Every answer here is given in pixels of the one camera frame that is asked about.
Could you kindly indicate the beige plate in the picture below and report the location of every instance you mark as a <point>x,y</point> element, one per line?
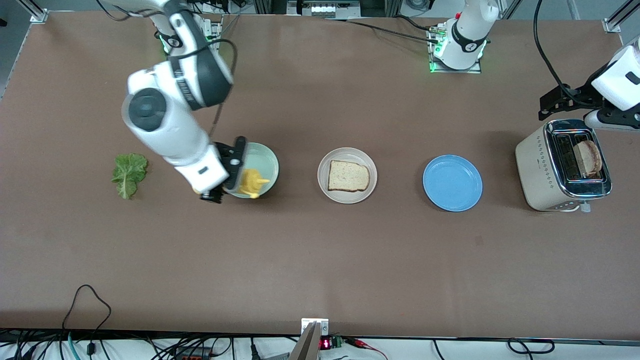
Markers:
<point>347,197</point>

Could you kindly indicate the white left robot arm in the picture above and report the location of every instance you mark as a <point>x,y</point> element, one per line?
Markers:
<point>462,35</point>

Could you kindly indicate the blue plate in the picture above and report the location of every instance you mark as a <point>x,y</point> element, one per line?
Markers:
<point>452,183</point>

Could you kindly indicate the white power strip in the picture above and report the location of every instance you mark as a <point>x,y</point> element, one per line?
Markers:
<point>322,9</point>

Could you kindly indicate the yellow mustard squeeze bottle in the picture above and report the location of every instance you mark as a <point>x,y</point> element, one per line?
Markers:
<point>250,181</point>

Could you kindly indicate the aluminium frame profile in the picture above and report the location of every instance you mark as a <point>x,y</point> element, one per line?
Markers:
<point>37,16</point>
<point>611,25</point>

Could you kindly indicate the green lettuce leaf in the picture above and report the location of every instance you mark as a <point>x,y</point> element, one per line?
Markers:
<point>129,172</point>

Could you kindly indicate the beige chrome toaster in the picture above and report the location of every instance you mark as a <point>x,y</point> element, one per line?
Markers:
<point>537,170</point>

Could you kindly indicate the pale green plate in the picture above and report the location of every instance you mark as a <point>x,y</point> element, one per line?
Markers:
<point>262,160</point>

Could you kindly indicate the red digit display module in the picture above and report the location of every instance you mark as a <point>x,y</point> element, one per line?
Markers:
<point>326,343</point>

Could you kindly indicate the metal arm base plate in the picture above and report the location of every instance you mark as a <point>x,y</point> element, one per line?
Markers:
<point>216,30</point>
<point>455,71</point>

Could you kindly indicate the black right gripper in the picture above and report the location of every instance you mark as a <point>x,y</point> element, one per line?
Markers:
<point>212,196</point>

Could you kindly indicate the grey metal camera mount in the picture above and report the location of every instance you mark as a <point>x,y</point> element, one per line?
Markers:
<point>307,345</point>

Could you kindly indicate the toasted bread slice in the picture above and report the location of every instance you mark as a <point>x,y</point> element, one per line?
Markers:
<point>590,157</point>
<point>349,176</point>

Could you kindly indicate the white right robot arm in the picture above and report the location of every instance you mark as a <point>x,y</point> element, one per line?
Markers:
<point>165,125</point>

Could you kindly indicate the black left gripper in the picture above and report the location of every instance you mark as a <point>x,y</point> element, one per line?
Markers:
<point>583,96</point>

